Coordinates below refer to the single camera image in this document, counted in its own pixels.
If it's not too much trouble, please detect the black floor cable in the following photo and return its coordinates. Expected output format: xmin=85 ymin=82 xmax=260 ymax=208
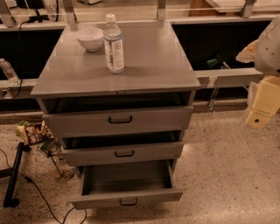
xmin=0 ymin=148 xmax=88 ymax=224

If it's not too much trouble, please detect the grey top drawer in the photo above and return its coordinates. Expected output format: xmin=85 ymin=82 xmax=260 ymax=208
xmin=44 ymin=106 xmax=193 ymax=138

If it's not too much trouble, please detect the snack bag on floor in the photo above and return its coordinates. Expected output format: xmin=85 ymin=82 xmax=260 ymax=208
xmin=16 ymin=121 xmax=53 ymax=145

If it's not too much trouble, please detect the black stand leg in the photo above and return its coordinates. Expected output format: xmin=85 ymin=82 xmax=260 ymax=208
xmin=0 ymin=142 xmax=29 ymax=207

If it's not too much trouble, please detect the grey middle drawer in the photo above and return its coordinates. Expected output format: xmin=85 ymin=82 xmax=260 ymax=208
xmin=62 ymin=142 xmax=183 ymax=166

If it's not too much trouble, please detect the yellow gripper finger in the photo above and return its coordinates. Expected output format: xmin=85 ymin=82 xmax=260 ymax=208
xmin=245 ymin=76 xmax=280 ymax=130

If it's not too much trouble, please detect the grey bottom drawer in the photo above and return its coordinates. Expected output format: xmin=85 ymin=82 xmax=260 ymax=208
xmin=71 ymin=160 xmax=183 ymax=210

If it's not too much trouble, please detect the grey metal railing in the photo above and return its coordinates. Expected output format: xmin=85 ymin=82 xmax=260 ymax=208
xmin=0 ymin=0 xmax=280 ymax=100

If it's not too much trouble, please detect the green-handled tool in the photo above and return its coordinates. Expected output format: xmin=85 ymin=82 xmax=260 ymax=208
xmin=206 ymin=54 xmax=230 ymax=69

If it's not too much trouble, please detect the clear plastic water bottle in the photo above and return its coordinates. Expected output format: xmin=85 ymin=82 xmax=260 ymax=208
xmin=103 ymin=14 xmax=124 ymax=74

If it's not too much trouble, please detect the grey drawer cabinet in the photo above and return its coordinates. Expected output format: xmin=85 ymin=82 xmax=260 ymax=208
xmin=30 ymin=20 xmax=202 ymax=178

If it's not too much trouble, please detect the clear bottle at left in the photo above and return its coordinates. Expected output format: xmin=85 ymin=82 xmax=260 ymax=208
xmin=0 ymin=59 xmax=20 ymax=86

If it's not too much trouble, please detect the white ceramic bowl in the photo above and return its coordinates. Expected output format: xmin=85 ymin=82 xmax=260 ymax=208
xmin=75 ymin=28 xmax=103 ymax=52

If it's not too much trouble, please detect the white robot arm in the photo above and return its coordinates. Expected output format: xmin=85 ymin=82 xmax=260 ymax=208
xmin=236 ymin=15 xmax=280 ymax=130

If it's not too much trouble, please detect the grey drawer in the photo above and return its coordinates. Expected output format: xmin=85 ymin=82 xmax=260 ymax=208
xmin=71 ymin=160 xmax=183 ymax=210
xmin=62 ymin=142 xmax=183 ymax=166
xmin=44 ymin=106 xmax=193 ymax=138

